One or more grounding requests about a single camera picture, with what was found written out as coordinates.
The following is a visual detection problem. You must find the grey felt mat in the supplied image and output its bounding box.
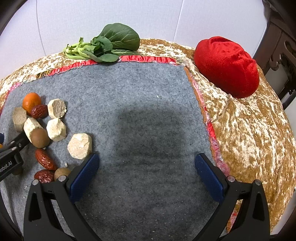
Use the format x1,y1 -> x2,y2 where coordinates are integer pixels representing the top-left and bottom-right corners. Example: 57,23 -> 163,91
1,62 -> 217,240

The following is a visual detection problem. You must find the orange tangerine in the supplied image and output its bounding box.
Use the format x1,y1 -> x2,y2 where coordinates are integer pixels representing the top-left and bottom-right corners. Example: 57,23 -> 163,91
22,92 -> 42,115

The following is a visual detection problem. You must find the green bok choy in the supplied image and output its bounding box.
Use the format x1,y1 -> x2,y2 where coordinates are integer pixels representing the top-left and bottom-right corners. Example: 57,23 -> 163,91
63,23 -> 140,63

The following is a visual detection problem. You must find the brown longan fruit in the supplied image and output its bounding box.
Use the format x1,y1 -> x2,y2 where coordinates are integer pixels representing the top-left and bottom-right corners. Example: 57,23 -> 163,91
31,128 -> 50,148
54,167 -> 71,181

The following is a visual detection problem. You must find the red velvet cushion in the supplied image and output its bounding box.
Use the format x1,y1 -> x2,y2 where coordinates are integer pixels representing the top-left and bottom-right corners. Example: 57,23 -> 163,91
194,36 -> 259,98

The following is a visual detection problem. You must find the red jujube date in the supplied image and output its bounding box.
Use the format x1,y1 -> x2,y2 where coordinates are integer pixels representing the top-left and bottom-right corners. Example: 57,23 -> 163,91
35,149 -> 58,171
31,104 -> 48,119
34,169 -> 54,183

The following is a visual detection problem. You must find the pale sugarcane chunk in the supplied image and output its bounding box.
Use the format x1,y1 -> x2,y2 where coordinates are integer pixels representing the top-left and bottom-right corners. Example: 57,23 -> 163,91
67,133 -> 92,160
23,117 -> 43,142
48,98 -> 67,119
46,118 -> 67,142
12,107 -> 27,132

